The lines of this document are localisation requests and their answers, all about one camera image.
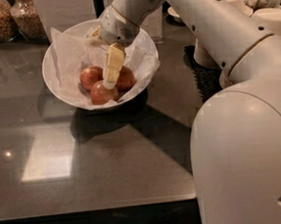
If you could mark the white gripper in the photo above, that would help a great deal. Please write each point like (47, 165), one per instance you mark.
(115, 28)

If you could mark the red apple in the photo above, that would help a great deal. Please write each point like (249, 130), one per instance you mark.
(100, 95)
(89, 76)
(126, 79)

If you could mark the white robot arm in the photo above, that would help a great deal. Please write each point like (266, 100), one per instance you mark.
(236, 135)

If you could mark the large white bowl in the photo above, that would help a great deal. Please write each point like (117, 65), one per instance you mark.
(56, 82)

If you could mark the red apple front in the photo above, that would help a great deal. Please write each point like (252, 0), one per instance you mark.
(100, 95)

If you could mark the small white bowl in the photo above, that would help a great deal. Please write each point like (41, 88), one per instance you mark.
(174, 15)

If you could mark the white paper liner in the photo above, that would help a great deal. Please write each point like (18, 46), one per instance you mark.
(70, 54)

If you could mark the left clear sign holder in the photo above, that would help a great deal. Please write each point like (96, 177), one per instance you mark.
(63, 14)

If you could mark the right cereal glass jar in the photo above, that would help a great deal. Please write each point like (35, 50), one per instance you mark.
(26, 17)

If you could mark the back stack paper bowls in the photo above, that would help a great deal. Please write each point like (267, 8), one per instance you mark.
(201, 55)

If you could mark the stack paper bowls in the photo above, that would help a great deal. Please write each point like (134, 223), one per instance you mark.
(271, 20)
(201, 55)

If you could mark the black mesh mat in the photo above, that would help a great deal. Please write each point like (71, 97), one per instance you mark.
(207, 80)

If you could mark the front stack paper bowls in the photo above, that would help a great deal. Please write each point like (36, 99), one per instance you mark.
(271, 20)

